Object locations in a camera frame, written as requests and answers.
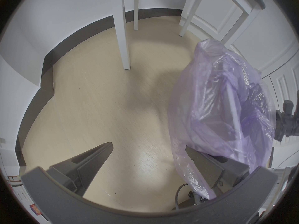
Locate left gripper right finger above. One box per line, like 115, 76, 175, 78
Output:
185, 146, 250, 199

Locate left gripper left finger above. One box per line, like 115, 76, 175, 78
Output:
46, 142, 114, 197

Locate purple plastic bag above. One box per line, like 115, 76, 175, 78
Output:
167, 38, 276, 201

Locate white trash bin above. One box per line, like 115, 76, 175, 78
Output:
181, 55, 260, 153

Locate black cable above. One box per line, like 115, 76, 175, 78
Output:
174, 183, 190, 210

